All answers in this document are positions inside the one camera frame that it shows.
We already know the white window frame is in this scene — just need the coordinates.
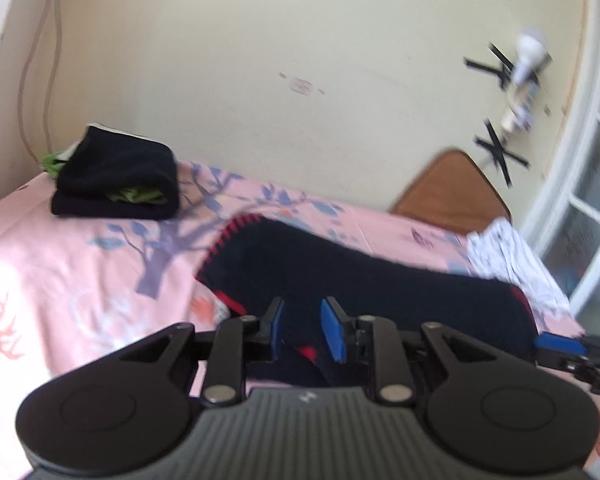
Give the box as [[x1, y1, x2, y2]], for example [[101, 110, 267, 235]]
[[520, 35, 600, 322]]

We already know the brown wooden headboard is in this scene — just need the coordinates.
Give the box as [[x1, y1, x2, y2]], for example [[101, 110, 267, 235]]
[[390, 147, 512, 237]]

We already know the navy reindeer pattern sweater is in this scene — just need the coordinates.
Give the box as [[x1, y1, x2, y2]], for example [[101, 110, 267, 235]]
[[194, 214, 538, 388]]

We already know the white taped packet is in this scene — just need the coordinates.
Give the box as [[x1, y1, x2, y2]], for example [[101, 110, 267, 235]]
[[500, 81, 539, 134]]

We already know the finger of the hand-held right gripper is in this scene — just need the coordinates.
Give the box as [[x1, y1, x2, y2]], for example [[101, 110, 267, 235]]
[[532, 332, 588, 371]]

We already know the white light bulb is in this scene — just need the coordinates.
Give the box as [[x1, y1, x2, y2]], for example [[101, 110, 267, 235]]
[[510, 29, 554, 87]]

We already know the wall cable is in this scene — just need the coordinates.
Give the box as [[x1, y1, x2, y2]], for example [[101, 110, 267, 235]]
[[17, 0, 65, 167]]

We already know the black folded garment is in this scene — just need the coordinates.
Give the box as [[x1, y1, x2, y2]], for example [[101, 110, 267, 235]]
[[51, 124, 181, 221]]

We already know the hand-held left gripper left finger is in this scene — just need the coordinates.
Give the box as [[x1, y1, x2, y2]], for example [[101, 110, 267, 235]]
[[117, 297, 287, 406]]

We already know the black tape cross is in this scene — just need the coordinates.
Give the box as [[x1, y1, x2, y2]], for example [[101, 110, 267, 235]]
[[463, 41, 517, 92]]

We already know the pink printed bedsheet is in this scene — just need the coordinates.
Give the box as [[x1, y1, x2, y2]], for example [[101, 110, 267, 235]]
[[0, 160, 588, 480]]

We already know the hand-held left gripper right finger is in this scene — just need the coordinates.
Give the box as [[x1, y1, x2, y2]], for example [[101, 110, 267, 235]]
[[320, 297, 486, 406]]

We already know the white garment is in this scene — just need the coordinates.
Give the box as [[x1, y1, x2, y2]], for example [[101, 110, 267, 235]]
[[466, 217, 575, 320]]

